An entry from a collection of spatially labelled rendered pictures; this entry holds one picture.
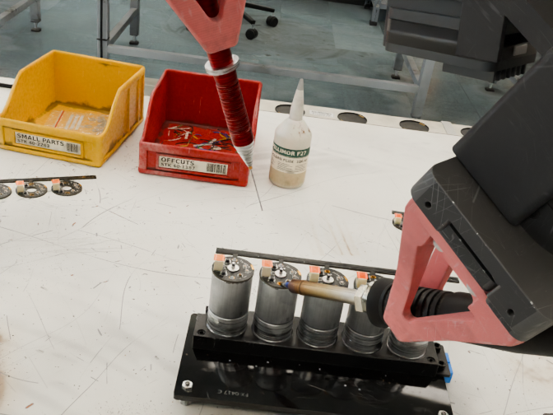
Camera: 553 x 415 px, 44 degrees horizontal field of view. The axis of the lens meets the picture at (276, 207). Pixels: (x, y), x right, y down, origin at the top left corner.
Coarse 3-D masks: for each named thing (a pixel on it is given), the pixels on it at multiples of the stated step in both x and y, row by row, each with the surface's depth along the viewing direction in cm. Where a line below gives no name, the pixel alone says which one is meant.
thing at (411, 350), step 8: (392, 336) 42; (392, 344) 42; (400, 344) 41; (408, 344) 41; (416, 344) 41; (424, 344) 41; (400, 352) 41; (408, 352) 41; (416, 352) 41; (424, 352) 42
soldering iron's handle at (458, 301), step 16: (384, 288) 33; (432, 288) 32; (368, 304) 33; (384, 304) 32; (416, 304) 31; (432, 304) 31; (448, 304) 30; (464, 304) 29; (384, 320) 33; (544, 336) 27; (528, 352) 27; (544, 352) 27
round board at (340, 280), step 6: (324, 270) 41; (330, 270) 41; (336, 270) 41; (330, 276) 41; (336, 276) 41; (342, 276) 41; (318, 282) 40; (336, 282) 40; (342, 282) 40; (348, 282) 40
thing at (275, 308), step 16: (272, 288) 39; (256, 304) 41; (272, 304) 40; (288, 304) 40; (256, 320) 41; (272, 320) 40; (288, 320) 41; (256, 336) 41; (272, 336) 41; (288, 336) 42
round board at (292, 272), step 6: (276, 264) 41; (288, 264) 41; (276, 270) 40; (288, 270) 40; (294, 270) 41; (270, 276) 40; (288, 276) 40; (294, 276) 40; (300, 276) 40; (264, 282) 39; (270, 282) 39; (276, 282) 39; (282, 288) 39
